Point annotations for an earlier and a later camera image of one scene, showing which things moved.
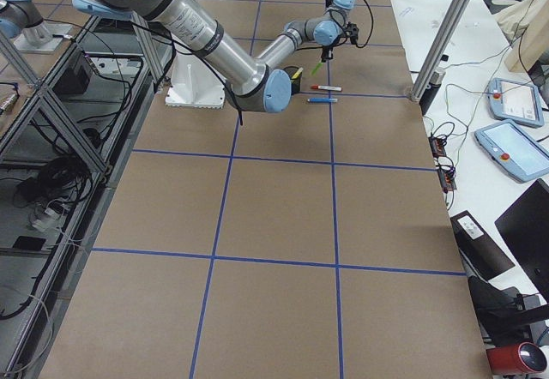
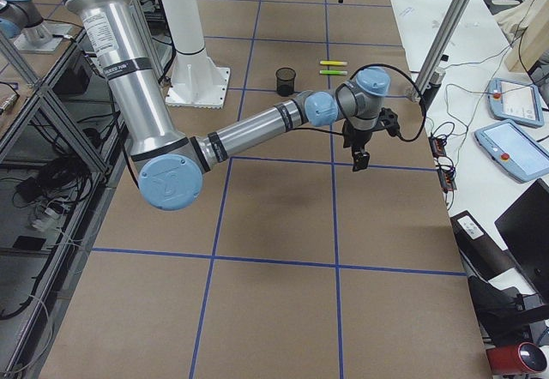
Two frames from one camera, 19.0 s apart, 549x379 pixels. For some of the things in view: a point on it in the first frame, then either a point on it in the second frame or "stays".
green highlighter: (318, 66) to (334, 72)
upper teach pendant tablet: (515, 102) stays
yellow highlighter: (298, 73) to (333, 63)
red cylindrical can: (523, 357) stays
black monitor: (524, 228) stays
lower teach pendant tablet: (515, 150) stays
